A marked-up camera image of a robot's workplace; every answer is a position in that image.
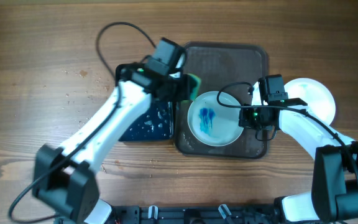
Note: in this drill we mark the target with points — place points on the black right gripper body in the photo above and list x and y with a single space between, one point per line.
253 118

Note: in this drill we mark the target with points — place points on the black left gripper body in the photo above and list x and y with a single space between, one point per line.
176 88

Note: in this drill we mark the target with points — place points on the green and yellow sponge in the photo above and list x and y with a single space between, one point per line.
194 83

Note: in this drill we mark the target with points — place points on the white plate with blue streaks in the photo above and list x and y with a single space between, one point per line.
213 119

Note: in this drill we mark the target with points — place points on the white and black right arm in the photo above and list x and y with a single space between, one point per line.
334 192

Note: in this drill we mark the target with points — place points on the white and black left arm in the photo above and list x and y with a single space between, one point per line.
65 177

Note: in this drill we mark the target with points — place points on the black water tray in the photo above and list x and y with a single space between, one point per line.
143 117

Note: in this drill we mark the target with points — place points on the brown serving tray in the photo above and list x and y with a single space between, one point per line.
217 65

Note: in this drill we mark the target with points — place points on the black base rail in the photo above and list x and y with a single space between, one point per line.
249 214

